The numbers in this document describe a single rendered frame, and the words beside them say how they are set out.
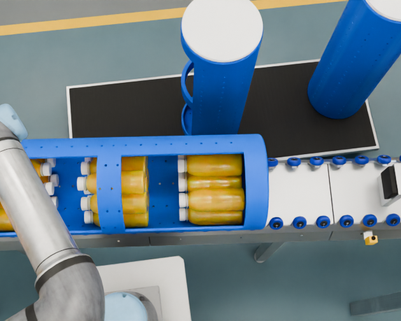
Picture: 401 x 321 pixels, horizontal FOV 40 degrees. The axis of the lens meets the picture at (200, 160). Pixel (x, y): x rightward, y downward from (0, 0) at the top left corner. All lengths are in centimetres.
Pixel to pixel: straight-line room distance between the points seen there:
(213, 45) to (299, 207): 61
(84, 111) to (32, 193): 186
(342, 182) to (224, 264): 99
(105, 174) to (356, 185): 84
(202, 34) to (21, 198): 112
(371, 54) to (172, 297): 125
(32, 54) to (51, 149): 161
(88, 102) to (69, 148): 124
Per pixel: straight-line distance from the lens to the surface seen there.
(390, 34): 215
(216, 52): 188
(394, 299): 225
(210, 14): 195
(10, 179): 97
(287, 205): 183
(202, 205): 160
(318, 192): 186
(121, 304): 124
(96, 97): 281
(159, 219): 173
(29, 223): 92
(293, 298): 273
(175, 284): 153
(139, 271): 154
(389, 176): 178
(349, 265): 281
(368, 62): 232
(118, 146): 156
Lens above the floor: 267
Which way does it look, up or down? 72 degrees down
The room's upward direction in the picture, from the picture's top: 5 degrees clockwise
